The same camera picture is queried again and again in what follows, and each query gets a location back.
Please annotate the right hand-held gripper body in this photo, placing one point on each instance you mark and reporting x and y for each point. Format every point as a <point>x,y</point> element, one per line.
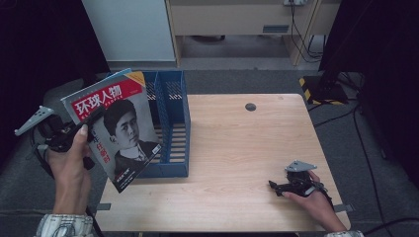
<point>301,182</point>

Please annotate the blue plastic file rack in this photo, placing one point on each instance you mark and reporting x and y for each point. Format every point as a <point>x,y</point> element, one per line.
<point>178,144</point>

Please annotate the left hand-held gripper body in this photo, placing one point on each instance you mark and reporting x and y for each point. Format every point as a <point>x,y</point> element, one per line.
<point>57,135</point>

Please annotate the black curtain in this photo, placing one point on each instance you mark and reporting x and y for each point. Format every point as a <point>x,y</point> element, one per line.
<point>39,49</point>
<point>382,65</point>

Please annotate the white cabinet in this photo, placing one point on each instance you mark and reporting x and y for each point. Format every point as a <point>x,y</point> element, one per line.
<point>131,29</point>

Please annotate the dark round table grommet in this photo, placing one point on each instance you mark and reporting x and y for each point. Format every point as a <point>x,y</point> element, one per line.
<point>250,107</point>

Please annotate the grey tape piece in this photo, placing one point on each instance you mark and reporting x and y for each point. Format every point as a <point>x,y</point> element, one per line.
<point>103,207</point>
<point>344,208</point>

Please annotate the white power strip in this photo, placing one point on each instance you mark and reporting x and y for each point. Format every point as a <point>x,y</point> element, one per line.
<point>294,2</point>

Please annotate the person's right hand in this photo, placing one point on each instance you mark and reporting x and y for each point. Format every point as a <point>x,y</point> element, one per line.
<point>318,205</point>

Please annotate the person's left hand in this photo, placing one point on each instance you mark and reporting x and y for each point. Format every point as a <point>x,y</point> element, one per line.
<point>70,171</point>

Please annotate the light wooden desk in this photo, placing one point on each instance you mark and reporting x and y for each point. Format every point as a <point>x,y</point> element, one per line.
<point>230,16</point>

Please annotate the magazine with portrait cover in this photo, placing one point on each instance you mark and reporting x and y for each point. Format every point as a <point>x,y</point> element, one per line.
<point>131,131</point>

